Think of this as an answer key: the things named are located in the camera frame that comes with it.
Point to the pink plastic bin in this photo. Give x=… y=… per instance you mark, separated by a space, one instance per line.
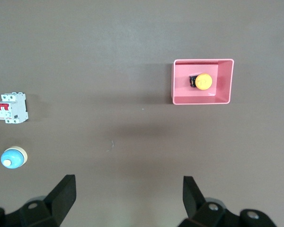
x=224 y=80

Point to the yellow push button black base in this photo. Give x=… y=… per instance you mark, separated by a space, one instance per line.
x=203 y=81

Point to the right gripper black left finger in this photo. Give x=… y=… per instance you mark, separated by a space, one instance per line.
x=59 y=196

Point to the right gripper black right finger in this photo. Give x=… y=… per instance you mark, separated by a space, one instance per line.
x=194 y=201

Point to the blue dome bell cream base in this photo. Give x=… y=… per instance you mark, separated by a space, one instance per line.
x=13 y=156

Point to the white circuit breaker red switches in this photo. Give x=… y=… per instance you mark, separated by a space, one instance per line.
x=14 y=111

